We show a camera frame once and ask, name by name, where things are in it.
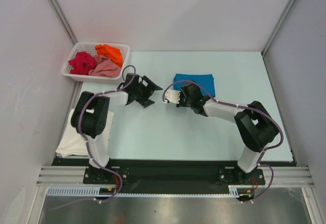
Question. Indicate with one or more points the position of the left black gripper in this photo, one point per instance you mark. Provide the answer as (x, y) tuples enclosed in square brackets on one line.
[(147, 102)]

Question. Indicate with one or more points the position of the blue t-shirt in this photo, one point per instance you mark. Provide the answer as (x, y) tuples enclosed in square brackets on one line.
[(206, 81)]

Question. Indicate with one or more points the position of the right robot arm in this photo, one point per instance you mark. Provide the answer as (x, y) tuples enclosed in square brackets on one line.
[(256, 127)]

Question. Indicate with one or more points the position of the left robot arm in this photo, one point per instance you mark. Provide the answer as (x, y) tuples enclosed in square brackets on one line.
[(92, 120)]

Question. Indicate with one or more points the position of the pink crumpled t-shirt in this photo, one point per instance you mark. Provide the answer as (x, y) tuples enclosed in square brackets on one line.
[(105, 67)]

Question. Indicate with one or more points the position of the orange crumpled t-shirt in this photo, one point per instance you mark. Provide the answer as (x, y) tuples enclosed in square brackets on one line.
[(113, 53)]

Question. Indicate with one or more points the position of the magenta crumpled t-shirt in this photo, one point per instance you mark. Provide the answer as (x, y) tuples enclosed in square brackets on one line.
[(82, 64)]

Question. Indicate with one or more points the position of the white plastic basket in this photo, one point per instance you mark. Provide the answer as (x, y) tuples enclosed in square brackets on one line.
[(89, 47)]

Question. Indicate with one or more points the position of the white folded t-shirt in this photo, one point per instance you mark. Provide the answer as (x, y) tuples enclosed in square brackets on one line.
[(72, 143)]

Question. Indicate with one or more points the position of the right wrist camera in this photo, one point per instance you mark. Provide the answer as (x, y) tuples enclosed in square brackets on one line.
[(171, 96)]

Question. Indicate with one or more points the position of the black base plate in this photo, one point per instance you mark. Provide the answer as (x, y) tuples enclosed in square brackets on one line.
[(173, 174)]

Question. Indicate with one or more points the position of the white slotted cable duct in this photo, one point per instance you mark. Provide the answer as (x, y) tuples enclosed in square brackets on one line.
[(191, 192)]

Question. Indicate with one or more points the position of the aluminium frame rail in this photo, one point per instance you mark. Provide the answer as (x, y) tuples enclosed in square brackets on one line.
[(290, 177)]

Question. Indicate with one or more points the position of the right corner aluminium post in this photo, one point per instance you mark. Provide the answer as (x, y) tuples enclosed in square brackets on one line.
[(281, 21)]

